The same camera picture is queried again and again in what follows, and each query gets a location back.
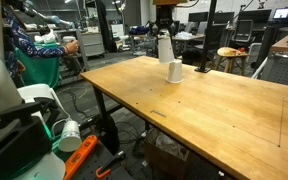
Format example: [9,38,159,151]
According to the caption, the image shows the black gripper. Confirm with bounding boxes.
[153,4,176,38]

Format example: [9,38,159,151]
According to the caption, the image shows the large white paper cup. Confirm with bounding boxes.
[157,35,176,65]

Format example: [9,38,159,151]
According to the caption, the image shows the tall white paper cup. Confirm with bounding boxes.
[165,59,184,84]

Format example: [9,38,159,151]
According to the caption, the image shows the white handheld controller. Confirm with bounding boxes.
[62,35,77,44]

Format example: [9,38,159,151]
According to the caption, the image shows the person right forearm patterned sleeve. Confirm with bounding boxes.
[27,44,68,58]

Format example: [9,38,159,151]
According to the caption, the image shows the grey jointed robot arm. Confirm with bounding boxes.
[17,1,76,30]

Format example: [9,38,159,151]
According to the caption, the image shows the person right hand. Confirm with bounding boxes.
[64,39,80,55]

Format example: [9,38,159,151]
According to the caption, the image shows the person left hand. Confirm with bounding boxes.
[16,59,26,74]

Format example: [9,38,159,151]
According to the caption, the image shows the dark blue bag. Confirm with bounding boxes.
[129,25,149,36]

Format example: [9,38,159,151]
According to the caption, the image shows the black stand pole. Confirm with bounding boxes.
[194,0,218,74]

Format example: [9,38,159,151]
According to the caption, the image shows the black hanging coat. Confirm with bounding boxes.
[95,0,118,54]

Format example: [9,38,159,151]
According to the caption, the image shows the round wooden stool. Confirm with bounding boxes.
[216,46,252,77]

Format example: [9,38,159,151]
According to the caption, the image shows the grey filing cabinet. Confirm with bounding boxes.
[81,31,106,58]

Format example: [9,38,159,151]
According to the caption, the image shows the black mesh office chair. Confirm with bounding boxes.
[232,19,256,51]

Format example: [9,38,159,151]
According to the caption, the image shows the thin metal strip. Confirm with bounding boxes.
[151,109,168,118]

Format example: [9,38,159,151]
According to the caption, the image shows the grey metal shelf rack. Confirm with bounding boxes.
[20,28,91,86]

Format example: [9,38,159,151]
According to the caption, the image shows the black computer monitor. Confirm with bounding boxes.
[238,9,272,24]

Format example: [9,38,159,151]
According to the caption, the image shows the white crumpled bag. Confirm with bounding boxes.
[34,29,57,44]

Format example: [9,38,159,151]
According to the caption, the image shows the lit computer monitor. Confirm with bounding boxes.
[272,6,288,21]

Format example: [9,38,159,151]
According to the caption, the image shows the light wooden desk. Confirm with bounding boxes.
[270,31,288,56]

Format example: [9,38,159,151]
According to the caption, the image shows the green cloth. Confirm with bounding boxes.
[15,43,61,89]

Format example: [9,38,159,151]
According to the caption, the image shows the brown cardboard box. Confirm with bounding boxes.
[143,128,192,180]

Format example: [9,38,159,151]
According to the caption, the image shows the white cylindrical lamp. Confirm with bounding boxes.
[57,119,83,153]

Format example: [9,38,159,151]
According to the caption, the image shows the white plastic chair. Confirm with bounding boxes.
[9,83,72,128]

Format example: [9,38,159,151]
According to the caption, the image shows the orange spirit level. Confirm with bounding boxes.
[63,134,99,180]

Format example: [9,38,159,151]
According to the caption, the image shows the orange gripper mount plate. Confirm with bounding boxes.
[152,0,189,6]

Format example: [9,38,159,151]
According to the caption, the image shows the black floor cable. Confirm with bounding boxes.
[58,88,95,121]

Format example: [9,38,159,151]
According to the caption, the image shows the black clamp orange handle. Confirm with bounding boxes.
[95,150,127,179]

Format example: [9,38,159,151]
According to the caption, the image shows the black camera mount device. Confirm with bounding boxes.
[0,101,53,180]

